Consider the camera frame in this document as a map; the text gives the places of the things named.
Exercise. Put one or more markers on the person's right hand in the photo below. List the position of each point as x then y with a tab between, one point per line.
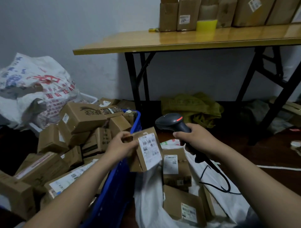
202	143

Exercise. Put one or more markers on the person's left hand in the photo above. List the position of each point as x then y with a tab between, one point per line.
117	148

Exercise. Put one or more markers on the person's right thumb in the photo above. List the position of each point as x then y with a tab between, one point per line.
180	136

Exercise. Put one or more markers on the person's left thumb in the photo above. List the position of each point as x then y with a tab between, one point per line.
131	146

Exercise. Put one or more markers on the dark grey barcode scanner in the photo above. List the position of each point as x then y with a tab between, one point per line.
170	123

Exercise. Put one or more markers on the small labelled cardboard parcel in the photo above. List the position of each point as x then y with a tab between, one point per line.
149	152

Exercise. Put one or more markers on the person's left forearm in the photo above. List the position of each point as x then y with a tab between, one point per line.
75	195

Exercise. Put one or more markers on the person's right forearm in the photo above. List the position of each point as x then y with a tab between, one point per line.
254	188

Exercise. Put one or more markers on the olive green sack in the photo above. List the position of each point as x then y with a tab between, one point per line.
192	108

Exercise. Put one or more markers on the blue plastic bin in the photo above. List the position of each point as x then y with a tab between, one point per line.
112	195

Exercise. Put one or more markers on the plain white woven sack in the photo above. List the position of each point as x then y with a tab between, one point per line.
150	199

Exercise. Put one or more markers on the pile of cardboard boxes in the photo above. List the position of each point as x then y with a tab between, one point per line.
80	117

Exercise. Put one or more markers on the white plastic basket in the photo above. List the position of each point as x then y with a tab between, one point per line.
90	97

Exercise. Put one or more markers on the grey plastic bag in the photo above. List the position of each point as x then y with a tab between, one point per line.
263	112

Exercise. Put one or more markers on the wooden folding table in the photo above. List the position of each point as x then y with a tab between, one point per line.
188	38

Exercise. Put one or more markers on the white strip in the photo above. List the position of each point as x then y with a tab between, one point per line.
279	168

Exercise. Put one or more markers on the small yellow marker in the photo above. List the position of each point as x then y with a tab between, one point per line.
154	29

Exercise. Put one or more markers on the yellow sponge block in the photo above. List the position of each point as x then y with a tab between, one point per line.
206	25

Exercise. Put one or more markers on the flat cardboard piece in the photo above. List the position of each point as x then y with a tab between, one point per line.
292	110

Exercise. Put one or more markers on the white tape roll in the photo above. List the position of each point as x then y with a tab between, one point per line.
296	146

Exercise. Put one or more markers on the white printed woven sack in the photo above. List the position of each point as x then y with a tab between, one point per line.
35	79

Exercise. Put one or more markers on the row of tall cardboard boxes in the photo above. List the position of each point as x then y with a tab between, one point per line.
251	11

